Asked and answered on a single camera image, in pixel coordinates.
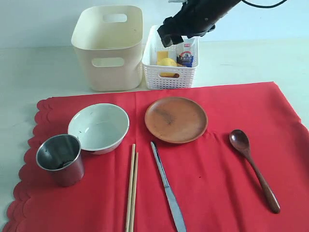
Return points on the yellow cheese wedge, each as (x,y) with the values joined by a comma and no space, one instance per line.
(161,55)

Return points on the white ceramic bowl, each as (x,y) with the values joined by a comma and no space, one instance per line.
(100,128)

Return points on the right wooden chopstick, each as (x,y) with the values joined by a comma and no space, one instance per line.
(133,196)

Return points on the silver table knife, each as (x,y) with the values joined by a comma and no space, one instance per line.
(173,205)

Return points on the left wooden chopstick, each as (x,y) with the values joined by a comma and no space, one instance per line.
(131,175)

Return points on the yellow lemon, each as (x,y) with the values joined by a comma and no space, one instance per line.
(167,62)

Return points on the cream plastic bin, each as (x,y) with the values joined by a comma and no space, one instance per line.
(107,42)

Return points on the small milk carton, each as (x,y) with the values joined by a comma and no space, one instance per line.
(185,52)

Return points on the wooden chopstick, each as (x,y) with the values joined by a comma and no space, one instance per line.
(133,196)
(131,175)

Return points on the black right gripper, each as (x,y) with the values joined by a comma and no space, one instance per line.
(195,18)

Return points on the white lattice plastic basket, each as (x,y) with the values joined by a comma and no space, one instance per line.
(152,70)

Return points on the stainless steel cup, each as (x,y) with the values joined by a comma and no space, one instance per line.
(60,156)

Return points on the fried chicken nugget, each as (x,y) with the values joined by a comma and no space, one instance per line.
(181,71)

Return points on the brown wooden plate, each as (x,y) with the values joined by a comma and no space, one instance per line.
(176,120)

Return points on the dark wooden spoon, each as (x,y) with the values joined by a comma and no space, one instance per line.
(240,141)

